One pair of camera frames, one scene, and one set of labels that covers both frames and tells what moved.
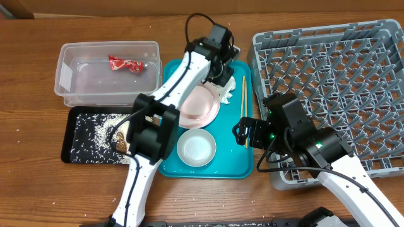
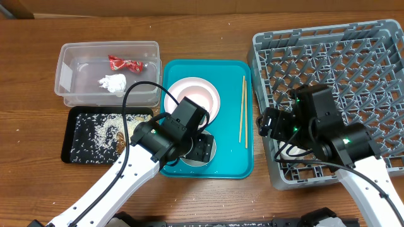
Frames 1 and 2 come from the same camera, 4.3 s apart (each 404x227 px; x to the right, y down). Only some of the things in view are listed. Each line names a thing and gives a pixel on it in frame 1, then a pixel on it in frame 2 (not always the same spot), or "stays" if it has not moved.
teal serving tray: [231, 160] stays
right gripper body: [249, 131] → [266, 122]
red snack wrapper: [118, 64] stays
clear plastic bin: [110, 74] stays
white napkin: [225, 91] → [115, 82]
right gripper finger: [240, 131] → [264, 122]
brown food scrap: [121, 143] stays
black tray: [96, 135] stays
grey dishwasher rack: [351, 77] stays
